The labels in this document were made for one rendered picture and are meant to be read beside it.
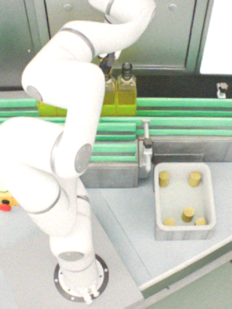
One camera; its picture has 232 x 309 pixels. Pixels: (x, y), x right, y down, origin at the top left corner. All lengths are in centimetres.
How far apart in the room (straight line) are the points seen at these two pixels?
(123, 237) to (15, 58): 65
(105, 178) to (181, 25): 51
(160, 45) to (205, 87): 28
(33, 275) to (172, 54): 76
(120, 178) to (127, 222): 14
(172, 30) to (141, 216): 57
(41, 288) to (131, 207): 38
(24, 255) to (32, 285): 10
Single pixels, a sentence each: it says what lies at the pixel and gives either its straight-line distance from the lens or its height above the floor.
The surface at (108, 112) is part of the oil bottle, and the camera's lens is 128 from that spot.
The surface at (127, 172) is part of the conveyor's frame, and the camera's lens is 132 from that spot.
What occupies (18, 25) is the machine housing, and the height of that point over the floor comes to 116.
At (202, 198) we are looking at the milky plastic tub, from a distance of 139.
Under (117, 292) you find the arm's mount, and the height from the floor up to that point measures 80.
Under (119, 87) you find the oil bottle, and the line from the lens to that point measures 122.
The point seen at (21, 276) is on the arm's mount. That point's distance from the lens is 128.
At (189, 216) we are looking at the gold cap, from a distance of 131.
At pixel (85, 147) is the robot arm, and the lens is 72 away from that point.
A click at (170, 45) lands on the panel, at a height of 111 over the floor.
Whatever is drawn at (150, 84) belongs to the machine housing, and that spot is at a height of 89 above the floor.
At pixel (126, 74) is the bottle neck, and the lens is 119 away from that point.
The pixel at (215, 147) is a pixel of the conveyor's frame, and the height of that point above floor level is 85.
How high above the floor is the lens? 199
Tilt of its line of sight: 57 degrees down
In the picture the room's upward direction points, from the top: straight up
